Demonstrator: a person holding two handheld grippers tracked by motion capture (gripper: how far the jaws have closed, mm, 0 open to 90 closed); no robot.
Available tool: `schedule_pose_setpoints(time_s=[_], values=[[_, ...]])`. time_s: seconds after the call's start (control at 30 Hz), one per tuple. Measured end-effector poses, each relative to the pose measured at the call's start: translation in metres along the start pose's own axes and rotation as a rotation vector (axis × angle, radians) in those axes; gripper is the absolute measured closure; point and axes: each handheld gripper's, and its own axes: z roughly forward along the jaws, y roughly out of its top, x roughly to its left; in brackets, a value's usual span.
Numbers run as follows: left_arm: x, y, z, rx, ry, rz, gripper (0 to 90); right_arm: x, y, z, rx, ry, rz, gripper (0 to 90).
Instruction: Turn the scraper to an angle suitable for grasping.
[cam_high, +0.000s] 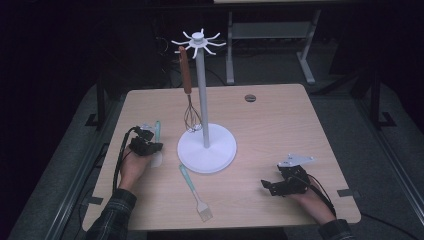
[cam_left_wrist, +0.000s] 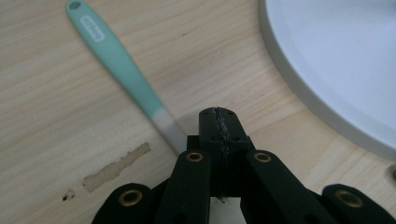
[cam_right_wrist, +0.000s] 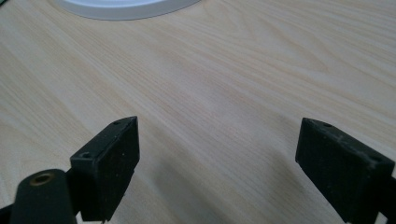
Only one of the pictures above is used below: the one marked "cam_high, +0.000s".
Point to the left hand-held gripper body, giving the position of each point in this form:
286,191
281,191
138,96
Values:
143,145

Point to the person's left hand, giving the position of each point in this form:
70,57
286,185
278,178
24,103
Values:
133,168

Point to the grey tape strip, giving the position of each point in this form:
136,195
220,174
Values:
92,200
348,193

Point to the grey metal desk frame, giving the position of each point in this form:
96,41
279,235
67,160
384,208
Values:
270,30

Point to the grey table grommet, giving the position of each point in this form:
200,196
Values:
250,98

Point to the white utensil stand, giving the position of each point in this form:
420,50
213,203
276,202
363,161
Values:
206,153

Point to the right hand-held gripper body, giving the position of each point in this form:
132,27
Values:
293,176

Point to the person's right hand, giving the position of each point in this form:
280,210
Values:
311,203

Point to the black metal stand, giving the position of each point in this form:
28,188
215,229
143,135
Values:
376,100
101,106

